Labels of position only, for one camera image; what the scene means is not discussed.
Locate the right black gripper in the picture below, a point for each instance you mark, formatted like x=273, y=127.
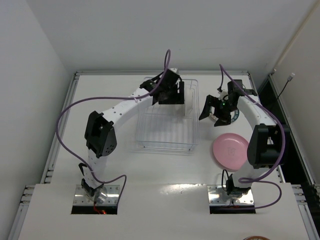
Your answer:
x=220, y=110

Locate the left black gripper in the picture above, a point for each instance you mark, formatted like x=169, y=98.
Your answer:
x=170, y=100

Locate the white ribbed plate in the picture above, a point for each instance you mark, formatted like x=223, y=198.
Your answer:
x=190, y=102

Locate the green rimmed white plate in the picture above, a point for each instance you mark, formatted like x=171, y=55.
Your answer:
x=234, y=115

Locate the pink plate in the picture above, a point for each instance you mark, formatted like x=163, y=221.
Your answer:
x=230, y=150

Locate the clear glass plate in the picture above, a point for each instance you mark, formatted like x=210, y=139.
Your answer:
x=184, y=109

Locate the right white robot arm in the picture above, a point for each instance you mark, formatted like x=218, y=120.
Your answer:
x=268, y=142

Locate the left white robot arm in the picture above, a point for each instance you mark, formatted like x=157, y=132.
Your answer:
x=100, y=134

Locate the brown round object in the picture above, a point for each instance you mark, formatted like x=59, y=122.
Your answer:
x=256, y=237

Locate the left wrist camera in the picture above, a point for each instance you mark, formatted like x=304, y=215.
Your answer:
x=174, y=70

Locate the white wire dish rack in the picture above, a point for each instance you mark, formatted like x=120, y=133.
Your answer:
x=162, y=127

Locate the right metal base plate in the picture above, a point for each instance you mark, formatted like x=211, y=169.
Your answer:
x=218, y=197

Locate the metal base plate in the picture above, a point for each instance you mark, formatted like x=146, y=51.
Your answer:
x=107, y=196
x=218, y=197

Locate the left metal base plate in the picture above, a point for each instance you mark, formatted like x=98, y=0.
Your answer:
x=107, y=196

